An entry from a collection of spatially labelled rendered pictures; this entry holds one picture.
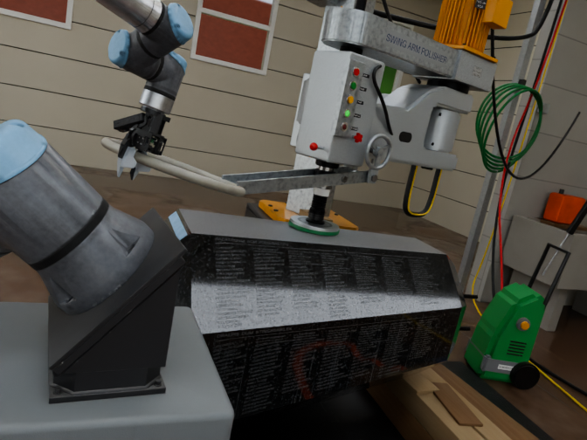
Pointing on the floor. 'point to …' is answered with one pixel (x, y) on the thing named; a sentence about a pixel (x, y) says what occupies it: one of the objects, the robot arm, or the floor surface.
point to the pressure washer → (511, 332)
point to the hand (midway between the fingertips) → (124, 173)
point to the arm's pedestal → (14, 345)
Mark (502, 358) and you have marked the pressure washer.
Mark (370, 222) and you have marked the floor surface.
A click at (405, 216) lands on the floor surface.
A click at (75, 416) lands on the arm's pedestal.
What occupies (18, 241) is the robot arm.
